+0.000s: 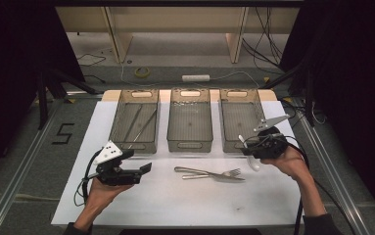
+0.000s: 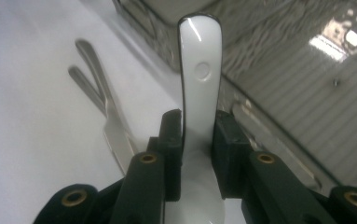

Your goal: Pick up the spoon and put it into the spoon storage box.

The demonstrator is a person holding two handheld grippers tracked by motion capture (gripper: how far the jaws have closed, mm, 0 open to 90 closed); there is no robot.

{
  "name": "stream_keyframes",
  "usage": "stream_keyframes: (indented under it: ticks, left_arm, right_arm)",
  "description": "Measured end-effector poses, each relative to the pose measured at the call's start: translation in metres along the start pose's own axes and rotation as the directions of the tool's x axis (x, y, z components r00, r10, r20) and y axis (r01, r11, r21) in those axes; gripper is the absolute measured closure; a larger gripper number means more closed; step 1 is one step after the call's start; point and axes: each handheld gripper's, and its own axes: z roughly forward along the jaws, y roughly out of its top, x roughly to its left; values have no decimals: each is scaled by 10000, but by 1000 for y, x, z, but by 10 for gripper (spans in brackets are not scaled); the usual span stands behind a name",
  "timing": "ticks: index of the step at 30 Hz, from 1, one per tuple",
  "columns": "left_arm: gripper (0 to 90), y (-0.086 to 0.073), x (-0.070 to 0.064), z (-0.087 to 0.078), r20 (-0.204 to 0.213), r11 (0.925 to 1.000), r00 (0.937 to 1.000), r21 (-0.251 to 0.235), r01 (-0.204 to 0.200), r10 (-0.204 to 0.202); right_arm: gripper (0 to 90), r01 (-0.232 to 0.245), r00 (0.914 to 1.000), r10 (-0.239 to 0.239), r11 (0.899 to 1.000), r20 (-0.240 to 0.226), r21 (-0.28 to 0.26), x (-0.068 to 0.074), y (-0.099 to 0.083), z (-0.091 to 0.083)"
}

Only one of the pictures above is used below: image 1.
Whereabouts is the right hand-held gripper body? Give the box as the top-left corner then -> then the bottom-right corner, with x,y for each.
254,114 -> 291,160

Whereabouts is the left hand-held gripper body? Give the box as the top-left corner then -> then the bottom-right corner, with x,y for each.
92,140 -> 143,187

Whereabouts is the white ceramic spoon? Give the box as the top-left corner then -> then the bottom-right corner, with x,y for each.
238,134 -> 261,172

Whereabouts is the smoky transparent plastic bin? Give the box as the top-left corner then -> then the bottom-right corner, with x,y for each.
166,87 -> 214,154
218,88 -> 272,154
108,88 -> 161,155

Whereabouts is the metal chopstick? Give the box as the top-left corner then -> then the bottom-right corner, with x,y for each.
123,103 -> 144,142
131,108 -> 159,143

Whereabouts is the metal fork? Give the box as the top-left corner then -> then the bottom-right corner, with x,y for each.
173,166 -> 246,181
181,167 -> 243,180

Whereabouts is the person's left hand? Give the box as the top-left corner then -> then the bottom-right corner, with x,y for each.
84,179 -> 133,216

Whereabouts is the person's right hand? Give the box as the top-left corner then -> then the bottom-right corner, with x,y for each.
260,146 -> 310,182

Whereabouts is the black metal stand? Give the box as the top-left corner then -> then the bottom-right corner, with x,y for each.
35,68 -> 100,130
258,58 -> 317,127

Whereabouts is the yellow tape roll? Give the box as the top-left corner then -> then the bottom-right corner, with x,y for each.
133,67 -> 151,78

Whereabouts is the white power strip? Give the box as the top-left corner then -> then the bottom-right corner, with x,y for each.
181,73 -> 211,83

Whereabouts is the black curtain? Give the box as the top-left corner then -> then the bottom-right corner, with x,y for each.
0,0 -> 85,192
278,0 -> 375,227

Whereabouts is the beige wooden desk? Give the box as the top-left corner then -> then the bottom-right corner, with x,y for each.
54,6 -> 301,65

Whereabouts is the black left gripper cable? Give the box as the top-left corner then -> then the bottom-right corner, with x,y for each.
73,156 -> 101,209

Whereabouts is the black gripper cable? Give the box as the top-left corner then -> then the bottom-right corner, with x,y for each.
73,156 -> 101,209
284,135 -> 310,235

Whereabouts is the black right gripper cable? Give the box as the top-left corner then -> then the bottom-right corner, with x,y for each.
284,135 -> 310,235

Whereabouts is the aluminium floor rail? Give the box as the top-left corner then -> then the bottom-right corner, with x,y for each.
0,107 -> 60,235
296,112 -> 373,235

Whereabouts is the white power cable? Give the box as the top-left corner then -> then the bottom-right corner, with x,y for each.
119,61 -> 261,89

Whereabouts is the long black cable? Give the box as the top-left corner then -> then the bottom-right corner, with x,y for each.
314,180 -> 356,235

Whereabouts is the thin black cable loop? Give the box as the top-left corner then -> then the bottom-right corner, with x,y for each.
74,53 -> 107,68

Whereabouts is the bundle of black cables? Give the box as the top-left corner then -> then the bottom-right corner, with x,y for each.
241,6 -> 285,72

